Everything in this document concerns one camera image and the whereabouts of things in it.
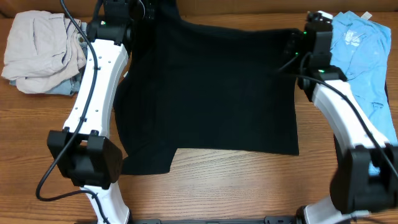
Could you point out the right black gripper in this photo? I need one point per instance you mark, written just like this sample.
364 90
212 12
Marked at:
292 45

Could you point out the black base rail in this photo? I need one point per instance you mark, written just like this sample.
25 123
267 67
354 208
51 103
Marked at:
266 220

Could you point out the black t-shirt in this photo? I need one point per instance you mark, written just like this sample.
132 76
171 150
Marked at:
204 87

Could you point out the dark garment under blue shirt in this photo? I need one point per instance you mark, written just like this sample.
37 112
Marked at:
339 155

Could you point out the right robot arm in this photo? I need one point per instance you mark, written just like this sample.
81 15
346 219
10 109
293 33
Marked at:
365 181

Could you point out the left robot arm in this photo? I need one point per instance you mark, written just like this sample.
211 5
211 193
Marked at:
82 150

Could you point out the white folded garment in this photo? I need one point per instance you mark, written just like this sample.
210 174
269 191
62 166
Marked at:
36 44

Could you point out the light blue denim jeans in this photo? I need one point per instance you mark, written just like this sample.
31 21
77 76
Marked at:
67 81

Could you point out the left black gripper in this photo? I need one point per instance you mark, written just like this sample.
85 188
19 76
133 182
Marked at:
137 8

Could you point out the light blue t-shirt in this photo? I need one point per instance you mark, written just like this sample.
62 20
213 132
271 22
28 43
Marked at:
361 47

